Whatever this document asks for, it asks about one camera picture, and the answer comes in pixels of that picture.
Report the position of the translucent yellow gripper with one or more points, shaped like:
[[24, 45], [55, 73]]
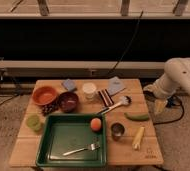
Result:
[[159, 106]]

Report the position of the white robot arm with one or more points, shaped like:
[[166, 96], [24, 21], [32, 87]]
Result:
[[176, 74]]

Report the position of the green plastic tray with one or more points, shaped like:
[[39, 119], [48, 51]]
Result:
[[67, 132]]

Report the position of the green chili pepper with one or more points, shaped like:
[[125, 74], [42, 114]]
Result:
[[144, 117]]

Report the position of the white dish brush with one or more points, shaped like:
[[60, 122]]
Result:
[[123, 101]]

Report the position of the grey folded cloth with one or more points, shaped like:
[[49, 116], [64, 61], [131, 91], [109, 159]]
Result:
[[115, 86]]

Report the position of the small metal cup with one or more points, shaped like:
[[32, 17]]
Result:
[[117, 131]]

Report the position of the striped brown sponge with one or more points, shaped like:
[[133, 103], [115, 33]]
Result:
[[106, 98]]

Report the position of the orange ball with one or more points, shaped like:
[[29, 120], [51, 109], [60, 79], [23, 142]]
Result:
[[96, 124]]

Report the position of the white plastic cup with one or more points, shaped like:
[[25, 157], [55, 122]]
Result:
[[89, 89]]

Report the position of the silver fork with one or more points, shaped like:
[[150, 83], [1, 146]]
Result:
[[90, 147]]

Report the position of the dark red bowl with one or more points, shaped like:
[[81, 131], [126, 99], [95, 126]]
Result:
[[68, 101]]

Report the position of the small blue cloth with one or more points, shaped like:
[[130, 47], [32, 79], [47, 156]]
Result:
[[69, 85]]

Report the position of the bunch of dark grapes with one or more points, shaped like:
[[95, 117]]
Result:
[[47, 109]]

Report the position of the orange bowl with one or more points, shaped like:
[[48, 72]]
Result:
[[44, 95]]

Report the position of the green plastic cup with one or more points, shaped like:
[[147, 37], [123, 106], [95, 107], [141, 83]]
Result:
[[34, 123]]

